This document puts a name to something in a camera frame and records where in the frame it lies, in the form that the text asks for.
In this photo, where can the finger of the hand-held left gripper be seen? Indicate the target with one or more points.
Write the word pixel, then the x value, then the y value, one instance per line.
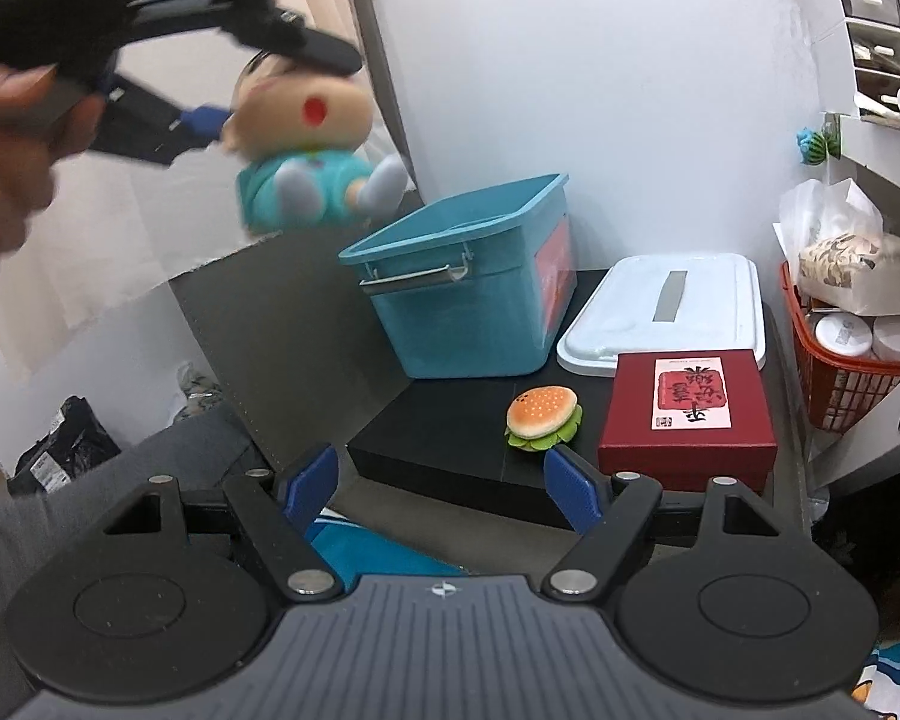
pixel 199 120
pixel 322 52

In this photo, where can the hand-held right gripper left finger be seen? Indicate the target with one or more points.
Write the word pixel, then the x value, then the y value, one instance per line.
pixel 312 483

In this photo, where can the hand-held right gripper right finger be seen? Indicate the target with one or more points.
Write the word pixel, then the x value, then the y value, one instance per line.
pixel 569 492

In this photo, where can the toy hamburger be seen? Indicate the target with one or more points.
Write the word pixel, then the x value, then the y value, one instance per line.
pixel 542 416

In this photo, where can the plush doll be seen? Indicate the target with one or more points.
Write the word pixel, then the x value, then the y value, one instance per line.
pixel 307 142

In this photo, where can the red gift box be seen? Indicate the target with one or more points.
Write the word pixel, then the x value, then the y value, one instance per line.
pixel 686 420

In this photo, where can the blue plastic storage bin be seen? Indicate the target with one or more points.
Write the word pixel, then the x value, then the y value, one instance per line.
pixel 465 285

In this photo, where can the person's left hand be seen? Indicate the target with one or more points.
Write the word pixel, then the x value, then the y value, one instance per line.
pixel 7 165

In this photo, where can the teal printed cloth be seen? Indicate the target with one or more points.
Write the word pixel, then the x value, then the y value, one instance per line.
pixel 375 551

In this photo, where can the grey sneakers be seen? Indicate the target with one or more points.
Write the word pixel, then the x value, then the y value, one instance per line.
pixel 195 390

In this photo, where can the dark grey board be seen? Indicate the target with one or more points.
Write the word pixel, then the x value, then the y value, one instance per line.
pixel 285 330

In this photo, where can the white plastic bin lid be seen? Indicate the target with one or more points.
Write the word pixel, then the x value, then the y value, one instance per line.
pixel 645 307

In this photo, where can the black plastic bag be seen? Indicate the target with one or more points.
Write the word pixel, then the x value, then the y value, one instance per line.
pixel 64 444

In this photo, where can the red plastic basket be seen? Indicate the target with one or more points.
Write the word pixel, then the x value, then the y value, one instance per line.
pixel 825 382

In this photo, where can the white round jar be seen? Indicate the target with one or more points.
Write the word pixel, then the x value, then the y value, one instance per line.
pixel 898 336
pixel 842 335

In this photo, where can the colourful cartoon printed cloth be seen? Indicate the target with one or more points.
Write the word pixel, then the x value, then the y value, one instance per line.
pixel 889 679

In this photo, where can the white floral paper bag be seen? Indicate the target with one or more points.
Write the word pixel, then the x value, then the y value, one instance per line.
pixel 825 210

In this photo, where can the white shelf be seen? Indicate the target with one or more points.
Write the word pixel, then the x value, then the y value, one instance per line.
pixel 885 146

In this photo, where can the dark grey vertical post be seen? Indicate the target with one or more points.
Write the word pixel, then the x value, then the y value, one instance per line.
pixel 390 105

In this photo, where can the blue green wall toy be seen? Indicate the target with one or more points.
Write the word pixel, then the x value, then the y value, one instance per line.
pixel 816 144

